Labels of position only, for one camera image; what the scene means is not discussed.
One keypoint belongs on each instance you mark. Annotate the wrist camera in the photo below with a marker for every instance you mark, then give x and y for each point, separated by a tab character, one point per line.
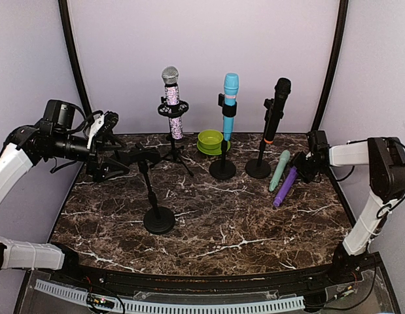
318	143
102	126

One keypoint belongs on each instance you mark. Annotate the lime green plate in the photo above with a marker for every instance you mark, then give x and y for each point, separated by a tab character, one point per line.
205	150

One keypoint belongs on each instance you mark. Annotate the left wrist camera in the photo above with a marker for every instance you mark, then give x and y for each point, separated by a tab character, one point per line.
102	126

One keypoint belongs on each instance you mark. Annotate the lime green bowl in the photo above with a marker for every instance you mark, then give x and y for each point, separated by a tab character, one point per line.
210	139

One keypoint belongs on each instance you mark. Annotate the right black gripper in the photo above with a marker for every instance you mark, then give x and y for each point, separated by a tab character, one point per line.
306	178

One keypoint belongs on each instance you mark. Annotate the white slotted cable duct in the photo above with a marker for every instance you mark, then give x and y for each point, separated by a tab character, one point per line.
147	302

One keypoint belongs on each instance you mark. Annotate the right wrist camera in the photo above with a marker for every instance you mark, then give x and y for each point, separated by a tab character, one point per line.
318	143

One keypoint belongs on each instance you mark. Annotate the black round-base mic stand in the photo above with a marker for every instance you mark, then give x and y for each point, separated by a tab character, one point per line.
222	169
158	220
258	168

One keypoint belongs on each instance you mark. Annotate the purple microphone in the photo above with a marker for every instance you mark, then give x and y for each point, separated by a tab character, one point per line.
286	186

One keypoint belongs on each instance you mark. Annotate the light blue microphone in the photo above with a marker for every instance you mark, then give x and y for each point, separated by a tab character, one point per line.
231	87

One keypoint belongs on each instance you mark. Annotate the rhinestone silver microphone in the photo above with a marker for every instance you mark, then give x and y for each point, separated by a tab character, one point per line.
170	76

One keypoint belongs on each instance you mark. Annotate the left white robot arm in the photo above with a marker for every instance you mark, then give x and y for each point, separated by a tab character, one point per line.
54	137

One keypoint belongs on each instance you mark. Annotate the mint green microphone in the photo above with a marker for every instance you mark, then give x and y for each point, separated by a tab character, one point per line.
282	163

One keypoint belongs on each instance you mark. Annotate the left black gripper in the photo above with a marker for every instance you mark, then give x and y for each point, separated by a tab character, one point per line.
94	166

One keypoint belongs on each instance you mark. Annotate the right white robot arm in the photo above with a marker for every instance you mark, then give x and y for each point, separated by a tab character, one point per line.
385	158

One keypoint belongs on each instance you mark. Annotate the black tripod shock-mount stand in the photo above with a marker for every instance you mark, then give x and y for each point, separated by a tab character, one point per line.
174	114

